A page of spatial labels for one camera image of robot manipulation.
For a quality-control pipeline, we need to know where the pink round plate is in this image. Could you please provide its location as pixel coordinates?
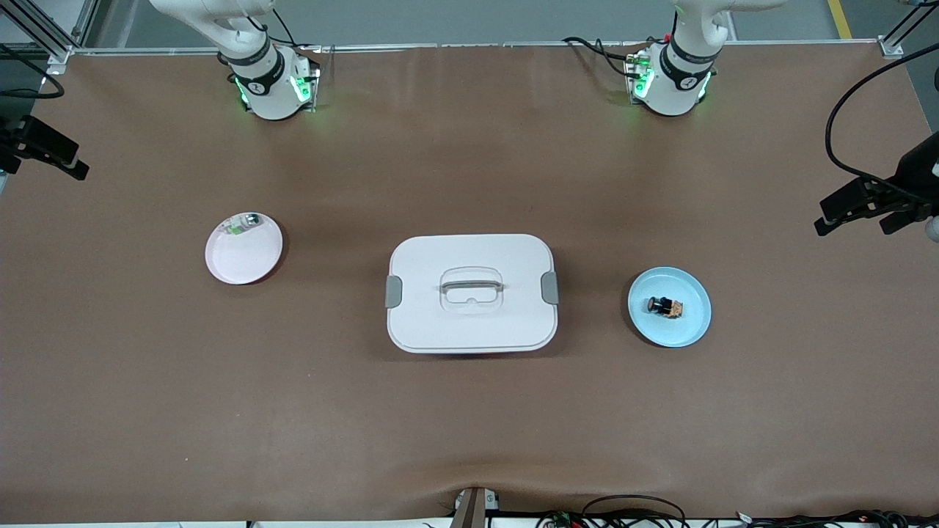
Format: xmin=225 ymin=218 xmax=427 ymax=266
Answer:
xmin=205 ymin=212 xmax=284 ymax=285

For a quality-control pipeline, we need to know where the light blue round plate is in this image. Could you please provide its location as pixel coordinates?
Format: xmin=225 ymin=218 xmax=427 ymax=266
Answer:
xmin=627 ymin=266 xmax=712 ymax=348

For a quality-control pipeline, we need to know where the brown table cover mat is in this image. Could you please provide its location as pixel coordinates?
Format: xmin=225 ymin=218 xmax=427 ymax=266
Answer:
xmin=0 ymin=45 xmax=939 ymax=523

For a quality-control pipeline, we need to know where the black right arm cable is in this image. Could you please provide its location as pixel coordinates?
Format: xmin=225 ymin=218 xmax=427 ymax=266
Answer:
xmin=0 ymin=44 xmax=66 ymax=100

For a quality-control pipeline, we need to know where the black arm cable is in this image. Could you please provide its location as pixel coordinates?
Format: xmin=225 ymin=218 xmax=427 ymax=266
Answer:
xmin=825 ymin=44 xmax=939 ymax=208
xmin=0 ymin=44 xmax=66 ymax=100

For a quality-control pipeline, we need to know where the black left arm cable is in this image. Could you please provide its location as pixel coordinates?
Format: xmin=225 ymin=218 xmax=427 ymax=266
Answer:
xmin=825 ymin=44 xmax=939 ymax=208

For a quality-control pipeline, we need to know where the aluminium frame post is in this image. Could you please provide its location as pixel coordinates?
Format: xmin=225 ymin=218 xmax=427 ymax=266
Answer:
xmin=877 ymin=0 xmax=939 ymax=59
xmin=0 ymin=0 xmax=103 ymax=76

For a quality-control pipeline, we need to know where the black right base cable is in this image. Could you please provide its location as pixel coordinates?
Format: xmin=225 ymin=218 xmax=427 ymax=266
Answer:
xmin=249 ymin=7 xmax=324 ymax=52

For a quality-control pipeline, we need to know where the black base cable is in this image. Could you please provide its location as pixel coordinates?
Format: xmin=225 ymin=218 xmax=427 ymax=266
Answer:
xmin=249 ymin=7 xmax=324 ymax=52
xmin=561 ymin=35 xmax=646 ymax=78

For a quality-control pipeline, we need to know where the black left base cable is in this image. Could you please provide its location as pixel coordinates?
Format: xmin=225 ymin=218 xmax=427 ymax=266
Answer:
xmin=561 ymin=35 xmax=646 ymax=78

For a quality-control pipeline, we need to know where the black cable bundle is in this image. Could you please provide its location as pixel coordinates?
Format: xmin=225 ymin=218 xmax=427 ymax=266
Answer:
xmin=734 ymin=509 xmax=939 ymax=528

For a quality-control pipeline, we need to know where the black looped cable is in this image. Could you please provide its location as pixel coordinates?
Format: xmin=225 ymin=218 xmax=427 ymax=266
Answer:
xmin=582 ymin=494 xmax=688 ymax=528

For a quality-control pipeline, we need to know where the aluminium table edge rail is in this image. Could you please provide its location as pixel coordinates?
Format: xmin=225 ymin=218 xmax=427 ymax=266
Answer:
xmin=70 ymin=38 xmax=905 ymax=58

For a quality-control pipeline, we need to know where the white lidded container with handle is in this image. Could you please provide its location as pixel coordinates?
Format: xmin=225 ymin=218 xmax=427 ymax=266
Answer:
xmin=385 ymin=234 xmax=560 ymax=355

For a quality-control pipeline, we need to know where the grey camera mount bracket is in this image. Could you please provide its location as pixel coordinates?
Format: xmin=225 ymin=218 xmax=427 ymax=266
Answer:
xmin=449 ymin=486 xmax=501 ymax=528

